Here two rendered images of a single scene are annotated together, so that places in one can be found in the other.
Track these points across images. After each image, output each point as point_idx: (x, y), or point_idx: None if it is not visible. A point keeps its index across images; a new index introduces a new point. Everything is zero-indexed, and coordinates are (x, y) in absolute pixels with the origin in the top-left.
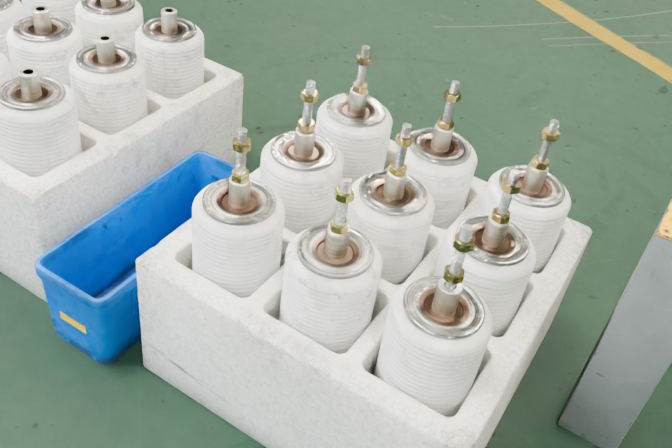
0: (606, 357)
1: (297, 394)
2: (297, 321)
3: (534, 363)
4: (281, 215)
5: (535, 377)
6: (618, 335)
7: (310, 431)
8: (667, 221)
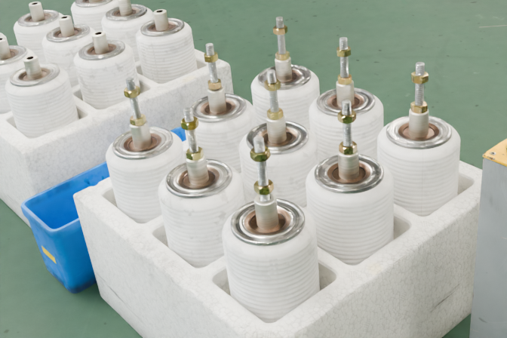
0: (481, 299)
1: (170, 306)
2: (170, 241)
3: (463, 324)
4: (173, 154)
5: (459, 337)
6: (483, 272)
7: None
8: (501, 145)
